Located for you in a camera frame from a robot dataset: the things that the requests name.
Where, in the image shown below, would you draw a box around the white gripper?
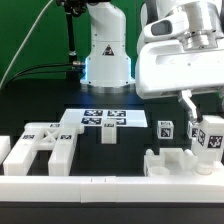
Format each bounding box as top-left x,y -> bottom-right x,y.
135,6 -> 224,124

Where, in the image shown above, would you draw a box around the white chair seat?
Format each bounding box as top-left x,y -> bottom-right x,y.
143,147 -> 214,178

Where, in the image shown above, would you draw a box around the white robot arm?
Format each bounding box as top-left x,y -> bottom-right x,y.
81,0 -> 224,123

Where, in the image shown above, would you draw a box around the white tagged cube nut far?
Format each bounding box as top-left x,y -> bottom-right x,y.
187,122 -> 198,139

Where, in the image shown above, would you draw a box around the white tagged cube nut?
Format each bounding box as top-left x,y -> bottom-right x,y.
157,121 -> 174,139
187,122 -> 198,139

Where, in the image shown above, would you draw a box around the white U-shaped obstacle fence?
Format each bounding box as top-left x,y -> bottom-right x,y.
0,163 -> 224,203

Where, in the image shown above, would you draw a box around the white block at left edge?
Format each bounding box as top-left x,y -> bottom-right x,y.
0,136 -> 11,164

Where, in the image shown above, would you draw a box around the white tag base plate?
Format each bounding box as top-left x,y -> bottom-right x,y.
60,109 -> 147,128

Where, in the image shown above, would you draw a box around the black camera stand pole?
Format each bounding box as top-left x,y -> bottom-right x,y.
56,0 -> 86,82

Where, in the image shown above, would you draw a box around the white chair back frame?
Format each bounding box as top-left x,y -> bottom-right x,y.
3,123 -> 84,176

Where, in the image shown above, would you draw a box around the grey cable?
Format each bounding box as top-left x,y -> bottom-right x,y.
0,0 -> 54,90

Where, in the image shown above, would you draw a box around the black cables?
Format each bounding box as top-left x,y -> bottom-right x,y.
2,61 -> 86,88

